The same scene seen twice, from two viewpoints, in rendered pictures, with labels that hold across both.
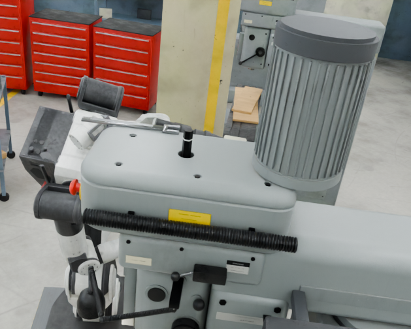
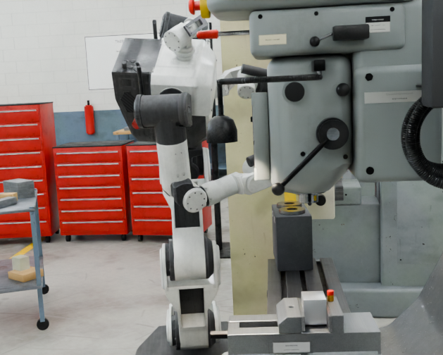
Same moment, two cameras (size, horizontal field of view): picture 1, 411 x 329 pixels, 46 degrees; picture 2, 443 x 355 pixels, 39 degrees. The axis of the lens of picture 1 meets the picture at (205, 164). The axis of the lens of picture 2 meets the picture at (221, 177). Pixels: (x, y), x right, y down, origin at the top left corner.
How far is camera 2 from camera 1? 99 cm
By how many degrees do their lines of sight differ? 20
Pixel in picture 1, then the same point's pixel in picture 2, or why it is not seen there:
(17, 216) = (62, 340)
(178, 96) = (248, 122)
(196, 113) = not seen: hidden behind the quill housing
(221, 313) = (370, 93)
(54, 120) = (142, 45)
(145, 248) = (278, 21)
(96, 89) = (179, 20)
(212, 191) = not seen: outside the picture
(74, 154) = (169, 65)
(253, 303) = (402, 71)
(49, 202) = (151, 99)
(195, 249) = (330, 11)
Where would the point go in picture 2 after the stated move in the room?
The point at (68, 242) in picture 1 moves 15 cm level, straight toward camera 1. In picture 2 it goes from (172, 155) to (183, 160)
